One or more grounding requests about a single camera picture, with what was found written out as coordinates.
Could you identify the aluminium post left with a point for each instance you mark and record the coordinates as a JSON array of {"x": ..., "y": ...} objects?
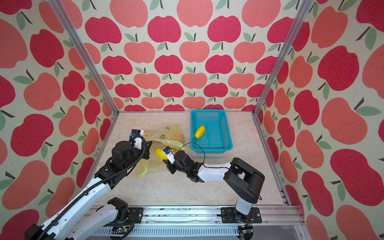
[{"x": 70, "y": 29}]

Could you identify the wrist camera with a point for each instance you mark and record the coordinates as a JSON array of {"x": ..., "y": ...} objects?
[
  {"x": 137, "y": 138},
  {"x": 168, "y": 152}
]

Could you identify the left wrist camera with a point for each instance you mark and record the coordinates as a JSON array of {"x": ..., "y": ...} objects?
[{"x": 137, "y": 138}]

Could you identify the yellow toy banana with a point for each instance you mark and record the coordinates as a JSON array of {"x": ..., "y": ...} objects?
[
  {"x": 200, "y": 132},
  {"x": 161, "y": 155}
]

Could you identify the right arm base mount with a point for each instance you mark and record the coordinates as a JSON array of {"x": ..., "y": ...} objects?
[{"x": 230, "y": 215}]

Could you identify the aluminium post right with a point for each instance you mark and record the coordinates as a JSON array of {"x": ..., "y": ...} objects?
[{"x": 286, "y": 47}]

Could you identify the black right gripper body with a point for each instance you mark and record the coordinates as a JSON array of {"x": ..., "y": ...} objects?
[{"x": 173, "y": 167}]

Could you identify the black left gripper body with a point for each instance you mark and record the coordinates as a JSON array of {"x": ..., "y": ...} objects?
[{"x": 146, "y": 155}]

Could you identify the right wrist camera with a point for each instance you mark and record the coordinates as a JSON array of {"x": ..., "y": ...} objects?
[{"x": 168, "y": 152}]

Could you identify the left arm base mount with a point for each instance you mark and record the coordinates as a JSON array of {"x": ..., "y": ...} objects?
[{"x": 125, "y": 215}]

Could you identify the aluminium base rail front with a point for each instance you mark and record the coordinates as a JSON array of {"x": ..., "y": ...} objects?
[{"x": 162, "y": 222}]

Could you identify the aluminium post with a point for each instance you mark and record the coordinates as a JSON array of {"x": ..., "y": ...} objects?
[
  {"x": 286, "y": 47},
  {"x": 70, "y": 29}
]

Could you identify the turquoise plastic basket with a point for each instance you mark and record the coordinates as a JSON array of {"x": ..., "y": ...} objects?
[{"x": 217, "y": 138}]

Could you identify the yellow plastic bag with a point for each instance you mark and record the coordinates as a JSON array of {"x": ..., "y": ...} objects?
[{"x": 171, "y": 136}]

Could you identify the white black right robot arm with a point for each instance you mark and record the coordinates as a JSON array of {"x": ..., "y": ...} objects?
[{"x": 245, "y": 180}]

